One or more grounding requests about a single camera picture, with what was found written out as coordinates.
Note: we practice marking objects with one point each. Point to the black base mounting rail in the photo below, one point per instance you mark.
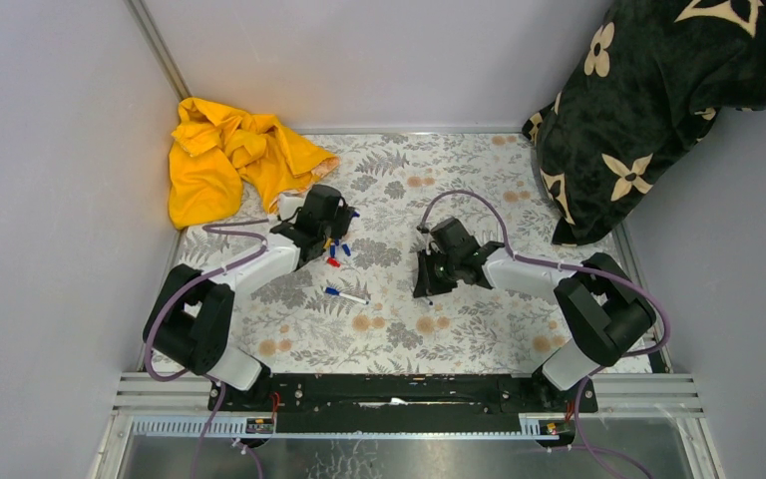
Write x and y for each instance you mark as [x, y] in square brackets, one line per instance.
[382, 403]

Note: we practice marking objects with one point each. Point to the yellow crumpled cloth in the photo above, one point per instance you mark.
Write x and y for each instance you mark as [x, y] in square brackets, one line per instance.
[217, 150]

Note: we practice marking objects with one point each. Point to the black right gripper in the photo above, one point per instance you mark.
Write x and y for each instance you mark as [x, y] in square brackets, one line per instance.
[426, 282]

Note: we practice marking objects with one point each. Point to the black floral blanket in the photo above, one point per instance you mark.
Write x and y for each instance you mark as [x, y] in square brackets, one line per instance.
[649, 87]

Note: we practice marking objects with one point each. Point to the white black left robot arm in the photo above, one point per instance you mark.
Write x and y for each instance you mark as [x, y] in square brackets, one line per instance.
[190, 322]

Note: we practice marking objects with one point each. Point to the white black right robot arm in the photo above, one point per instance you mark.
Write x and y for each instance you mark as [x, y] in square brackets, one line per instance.
[605, 313]

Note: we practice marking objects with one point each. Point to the floral patterned table mat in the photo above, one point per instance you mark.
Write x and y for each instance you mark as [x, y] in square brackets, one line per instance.
[484, 180]

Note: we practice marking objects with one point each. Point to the blue cap marker lying crosswise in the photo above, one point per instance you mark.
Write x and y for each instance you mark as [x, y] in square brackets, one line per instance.
[335, 292]

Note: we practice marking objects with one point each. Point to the aluminium frame rail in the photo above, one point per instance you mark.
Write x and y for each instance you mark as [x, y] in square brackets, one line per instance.
[179, 408]

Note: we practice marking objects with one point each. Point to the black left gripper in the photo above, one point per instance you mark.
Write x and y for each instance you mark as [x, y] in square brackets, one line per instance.
[342, 216]

